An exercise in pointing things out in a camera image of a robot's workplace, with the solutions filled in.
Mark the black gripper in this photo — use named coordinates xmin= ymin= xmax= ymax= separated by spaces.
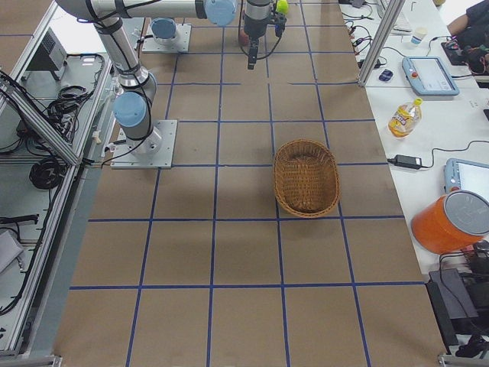
xmin=248 ymin=37 xmax=259 ymax=70

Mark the red apple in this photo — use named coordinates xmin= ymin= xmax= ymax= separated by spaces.
xmin=238 ymin=30 xmax=249 ymax=47

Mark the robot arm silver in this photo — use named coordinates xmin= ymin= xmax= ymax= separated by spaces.
xmin=57 ymin=1 xmax=237 ymax=157
xmin=149 ymin=0 xmax=287 ymax=70

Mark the wicker basket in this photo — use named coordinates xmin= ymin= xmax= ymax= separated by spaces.
xmin=273 ymin=139 xmax=340 ymax=218

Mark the green apple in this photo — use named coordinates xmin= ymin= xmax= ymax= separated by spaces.
xmin=276 ymin=0 xmax=289 ymax=15

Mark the orange juice bottle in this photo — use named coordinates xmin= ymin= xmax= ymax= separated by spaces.
xmin=388 ymin=97 xmax=423 ymax=138

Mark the paper cup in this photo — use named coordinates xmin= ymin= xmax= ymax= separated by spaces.
xmin=410 ymin=27 xmax=428 ymax=46

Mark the teach pendant blue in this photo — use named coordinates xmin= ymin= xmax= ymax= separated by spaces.
xmin=401 ymin=57 xmax=459 ymax=97

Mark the black power adapter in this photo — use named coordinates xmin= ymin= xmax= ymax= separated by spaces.
xmin=387 ymin=154 xmax=423 ymax=170

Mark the orange bucket grey lid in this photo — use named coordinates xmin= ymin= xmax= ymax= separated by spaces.
xmin=410 ymin=190 xmax=488 ymax=255

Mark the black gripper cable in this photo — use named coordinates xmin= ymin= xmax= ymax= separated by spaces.
xmin=237 ymin=0 xmax=288 ymax=60

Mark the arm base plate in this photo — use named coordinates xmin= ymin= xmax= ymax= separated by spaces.
xmin=109 ymin=120 xmax=178 ymax=169
xmin=142 ymin=24 xmax=192 ymax=54

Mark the aluminium frame post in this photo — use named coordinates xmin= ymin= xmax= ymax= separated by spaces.
xmin=358 ymin=0 xmax=405 ymax=87

